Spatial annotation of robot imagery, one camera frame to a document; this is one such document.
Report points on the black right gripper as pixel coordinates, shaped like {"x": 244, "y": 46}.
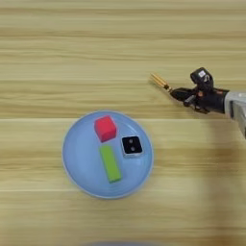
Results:
{"x": 211, "y": 100}

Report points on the red cube block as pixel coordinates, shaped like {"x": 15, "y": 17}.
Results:
{"x": 104, "y": 128}

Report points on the small black white-labelled box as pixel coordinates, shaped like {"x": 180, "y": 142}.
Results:
{"x": 201, "y": 77}

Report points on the black square silver-rimmed box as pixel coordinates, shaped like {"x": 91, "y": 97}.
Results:
{"x": 131, "y": 145}

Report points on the green rectangular block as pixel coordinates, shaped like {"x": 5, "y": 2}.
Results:
{"x": 110, "y": 165}

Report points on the light blue round plate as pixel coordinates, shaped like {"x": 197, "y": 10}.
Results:
{"x": 83, "y": 160}

